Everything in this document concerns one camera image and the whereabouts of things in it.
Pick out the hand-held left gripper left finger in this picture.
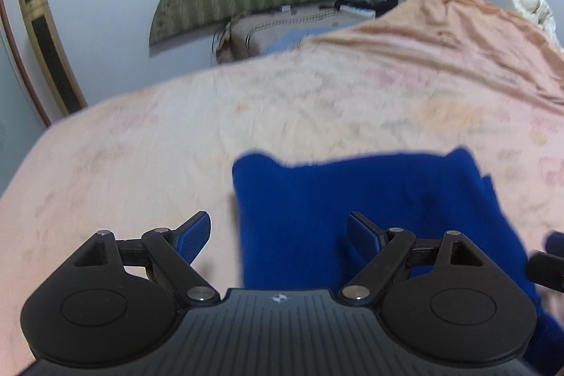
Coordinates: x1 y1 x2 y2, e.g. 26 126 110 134
73 211 221 306

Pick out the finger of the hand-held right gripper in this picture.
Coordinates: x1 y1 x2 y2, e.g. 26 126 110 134
526 230 564 294

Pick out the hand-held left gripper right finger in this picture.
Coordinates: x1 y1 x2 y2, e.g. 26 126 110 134
337 212 485 306

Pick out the blue knit garment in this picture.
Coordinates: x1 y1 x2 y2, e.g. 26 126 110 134
232 147 564 376

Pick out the pink blanket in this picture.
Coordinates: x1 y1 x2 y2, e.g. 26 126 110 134
0 0 564 376

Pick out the beige patterned pillow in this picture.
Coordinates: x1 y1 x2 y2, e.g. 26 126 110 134
215 4 376 65

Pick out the gold standing air conditioner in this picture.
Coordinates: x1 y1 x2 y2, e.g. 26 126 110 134
18 0 87 118

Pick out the frosted glass sliding door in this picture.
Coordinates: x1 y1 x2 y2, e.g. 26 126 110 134
0 0 53 129

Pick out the cream quilt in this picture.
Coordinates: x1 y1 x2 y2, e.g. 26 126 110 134
510 0 564 51

